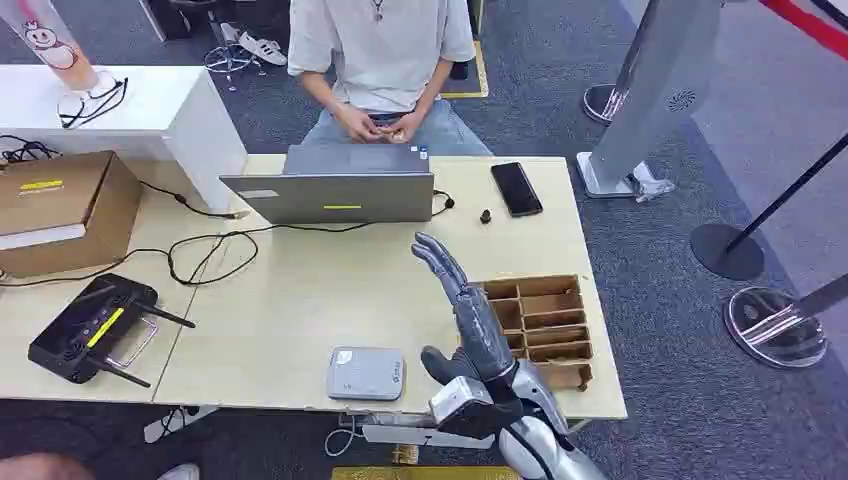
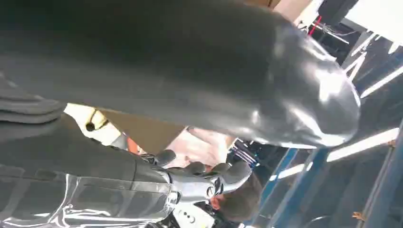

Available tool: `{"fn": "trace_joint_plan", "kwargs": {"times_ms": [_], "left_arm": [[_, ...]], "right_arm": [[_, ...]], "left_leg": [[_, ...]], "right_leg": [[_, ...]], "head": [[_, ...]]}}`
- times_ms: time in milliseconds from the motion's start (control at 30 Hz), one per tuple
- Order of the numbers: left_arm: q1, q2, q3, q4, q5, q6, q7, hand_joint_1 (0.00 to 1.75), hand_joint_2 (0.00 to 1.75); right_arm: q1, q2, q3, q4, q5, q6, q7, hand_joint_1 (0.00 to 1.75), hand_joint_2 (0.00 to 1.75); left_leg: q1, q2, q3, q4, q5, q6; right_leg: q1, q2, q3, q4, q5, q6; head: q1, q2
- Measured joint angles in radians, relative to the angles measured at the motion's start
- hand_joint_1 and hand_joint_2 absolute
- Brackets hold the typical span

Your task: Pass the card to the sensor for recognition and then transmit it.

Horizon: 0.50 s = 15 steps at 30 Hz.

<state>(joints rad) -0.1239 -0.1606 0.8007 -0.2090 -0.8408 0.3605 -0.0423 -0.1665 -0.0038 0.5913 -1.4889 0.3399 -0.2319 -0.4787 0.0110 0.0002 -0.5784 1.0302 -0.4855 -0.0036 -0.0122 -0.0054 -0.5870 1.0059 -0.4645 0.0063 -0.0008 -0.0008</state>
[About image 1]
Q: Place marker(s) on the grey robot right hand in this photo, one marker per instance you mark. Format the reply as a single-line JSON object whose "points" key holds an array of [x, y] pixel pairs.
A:
{"points": [[478, 331]]}

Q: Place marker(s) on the person's right hand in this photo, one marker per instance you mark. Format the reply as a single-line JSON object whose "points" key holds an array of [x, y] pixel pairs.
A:
{"points": [[358, 124]]}

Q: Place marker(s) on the person's left hand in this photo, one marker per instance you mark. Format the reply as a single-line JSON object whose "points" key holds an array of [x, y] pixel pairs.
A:
{"points": [[404, 126]]}

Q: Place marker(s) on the wooden card box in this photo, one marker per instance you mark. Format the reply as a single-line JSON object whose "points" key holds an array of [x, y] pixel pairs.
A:
{"points": [[556, 311]]}

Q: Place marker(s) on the grey laptop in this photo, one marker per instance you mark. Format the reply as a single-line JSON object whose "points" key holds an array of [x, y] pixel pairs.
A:
{"points": [[344, 195]]}

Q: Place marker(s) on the person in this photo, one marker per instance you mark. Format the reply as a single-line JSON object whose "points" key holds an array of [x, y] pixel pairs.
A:
{"points": [[381, 53]]}

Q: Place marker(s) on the yellow floor tape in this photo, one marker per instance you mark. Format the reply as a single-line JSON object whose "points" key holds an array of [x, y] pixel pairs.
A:
{"points": [[482, 73]]}

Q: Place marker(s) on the small black cap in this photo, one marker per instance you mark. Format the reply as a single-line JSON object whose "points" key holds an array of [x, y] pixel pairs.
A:
{"points": [[485, 216]]}

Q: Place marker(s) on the grey card reader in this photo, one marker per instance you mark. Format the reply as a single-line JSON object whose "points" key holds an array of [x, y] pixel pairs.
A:
{"points": [[366, 374]]}

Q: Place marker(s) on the white striped sneaker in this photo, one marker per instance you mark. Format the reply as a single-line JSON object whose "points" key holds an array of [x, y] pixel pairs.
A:
{"points": [[264, 48], [230, 33]]}

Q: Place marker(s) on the black smartphone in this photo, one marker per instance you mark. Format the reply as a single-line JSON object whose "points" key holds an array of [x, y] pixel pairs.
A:
{"points": [[517, 189]]}

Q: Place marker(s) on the brass desk foot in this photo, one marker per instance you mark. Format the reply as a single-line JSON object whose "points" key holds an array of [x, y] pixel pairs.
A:
{"points": [[405, 455]]}

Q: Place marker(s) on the chrome chair base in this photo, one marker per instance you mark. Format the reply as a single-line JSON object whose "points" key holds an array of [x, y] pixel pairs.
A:
{"points": [[228, 60]]}

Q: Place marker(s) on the yellow floor mat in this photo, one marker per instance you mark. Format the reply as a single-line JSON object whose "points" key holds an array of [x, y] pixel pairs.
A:
{"points": [[424, 474]]}

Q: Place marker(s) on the white cabinet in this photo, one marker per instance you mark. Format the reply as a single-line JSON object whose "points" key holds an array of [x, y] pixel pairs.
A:
{"points": [[166, 112]]}

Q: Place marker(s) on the chrome stanchion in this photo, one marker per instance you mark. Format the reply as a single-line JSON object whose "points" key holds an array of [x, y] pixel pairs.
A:
{"points": [[599, 104]]}

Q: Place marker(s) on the clear plastic wrap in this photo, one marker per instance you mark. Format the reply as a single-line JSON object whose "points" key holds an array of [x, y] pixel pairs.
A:
{"points": [[652, 189]]}

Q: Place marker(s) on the silver kiosk stand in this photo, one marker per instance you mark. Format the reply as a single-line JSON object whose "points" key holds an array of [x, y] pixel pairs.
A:
{"points": [[656, 99]]}

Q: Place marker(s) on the black stanchion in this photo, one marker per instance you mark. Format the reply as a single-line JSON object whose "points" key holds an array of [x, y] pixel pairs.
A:
{"points": [[727, 253]]}

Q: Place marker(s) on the black-rimmed eyeglasses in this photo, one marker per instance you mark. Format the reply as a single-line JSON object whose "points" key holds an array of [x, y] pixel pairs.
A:
{"points": [[93, 109]]}

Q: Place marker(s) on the clear acrylic round base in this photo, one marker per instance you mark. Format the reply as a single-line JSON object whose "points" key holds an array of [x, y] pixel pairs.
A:
{"points": [[775, 328]]}

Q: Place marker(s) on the brown cardboard box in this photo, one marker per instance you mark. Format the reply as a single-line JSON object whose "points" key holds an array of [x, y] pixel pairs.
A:
{"points": [[60, 199]]}

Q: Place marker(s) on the white power strip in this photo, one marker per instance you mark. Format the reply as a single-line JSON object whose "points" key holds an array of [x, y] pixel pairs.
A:
{"points": [[173, 422]]}

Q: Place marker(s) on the pink snowman figure stand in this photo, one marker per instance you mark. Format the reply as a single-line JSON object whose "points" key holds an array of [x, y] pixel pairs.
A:
{"points": [[50, 40]]}

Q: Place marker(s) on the white shoe tip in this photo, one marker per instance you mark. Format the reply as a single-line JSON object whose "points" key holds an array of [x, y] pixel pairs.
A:
{"points": [[180, 473]]}

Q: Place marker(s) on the black router with antennas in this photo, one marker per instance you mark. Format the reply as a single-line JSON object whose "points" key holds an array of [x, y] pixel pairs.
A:
{"points": [[86, 331]]}

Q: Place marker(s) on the red barrier belt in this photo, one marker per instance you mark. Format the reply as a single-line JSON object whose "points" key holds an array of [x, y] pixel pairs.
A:
{"points": [[805, 23]]}

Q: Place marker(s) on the pinkish blurred object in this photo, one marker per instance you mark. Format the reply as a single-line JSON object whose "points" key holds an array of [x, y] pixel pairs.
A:
{"points": [[40, 469]]}

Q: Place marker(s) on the grey under-desk bracket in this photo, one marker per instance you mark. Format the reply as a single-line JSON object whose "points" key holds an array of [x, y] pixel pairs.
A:
{"points": [[411, 435]]}

